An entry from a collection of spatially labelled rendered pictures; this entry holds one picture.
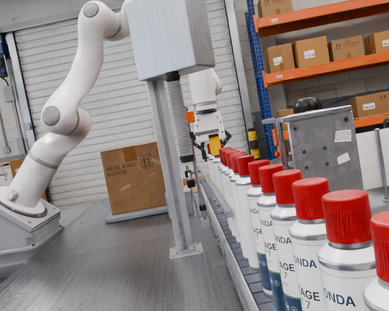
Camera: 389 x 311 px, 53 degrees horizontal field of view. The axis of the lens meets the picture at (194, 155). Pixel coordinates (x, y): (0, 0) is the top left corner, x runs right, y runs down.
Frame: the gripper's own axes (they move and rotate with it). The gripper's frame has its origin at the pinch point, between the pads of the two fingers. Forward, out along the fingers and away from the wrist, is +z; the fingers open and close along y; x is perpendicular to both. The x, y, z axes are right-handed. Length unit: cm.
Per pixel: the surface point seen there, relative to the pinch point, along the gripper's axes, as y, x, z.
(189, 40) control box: -5, -49, -30
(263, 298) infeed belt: -3, -80, 16
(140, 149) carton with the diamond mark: -27.2, 24.1, -5.6
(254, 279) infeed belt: -3, -73, 16
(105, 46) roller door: -88, 421, -140
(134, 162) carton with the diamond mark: -30.7, 24.2, -0.5
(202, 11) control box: -1, -44, -37
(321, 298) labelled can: -1, -103, 6
